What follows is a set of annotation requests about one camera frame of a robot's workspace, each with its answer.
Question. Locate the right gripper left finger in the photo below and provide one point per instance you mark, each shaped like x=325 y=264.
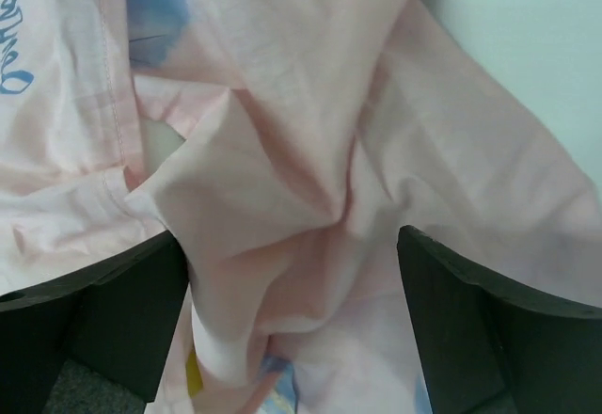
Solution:
x=97 y=339

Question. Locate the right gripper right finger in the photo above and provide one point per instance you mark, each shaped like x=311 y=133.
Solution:
x=489 y=344

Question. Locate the pink blue printed pillowcase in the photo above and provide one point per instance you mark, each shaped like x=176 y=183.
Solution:
x=283 y=143

